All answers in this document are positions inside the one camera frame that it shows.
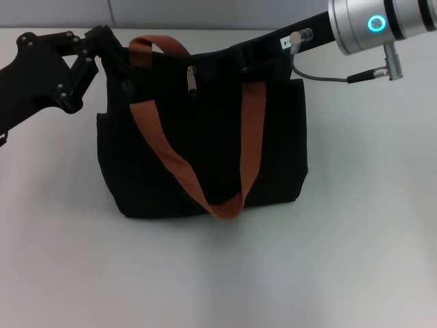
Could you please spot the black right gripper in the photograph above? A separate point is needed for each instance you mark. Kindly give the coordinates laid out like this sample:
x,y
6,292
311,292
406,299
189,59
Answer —
x,y
314,30

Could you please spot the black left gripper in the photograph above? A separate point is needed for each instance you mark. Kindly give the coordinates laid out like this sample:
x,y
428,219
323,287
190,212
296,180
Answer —
x,y
30,78

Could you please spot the silver zipper pull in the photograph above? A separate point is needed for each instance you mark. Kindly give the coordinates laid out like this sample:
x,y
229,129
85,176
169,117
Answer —
x,y
192,83

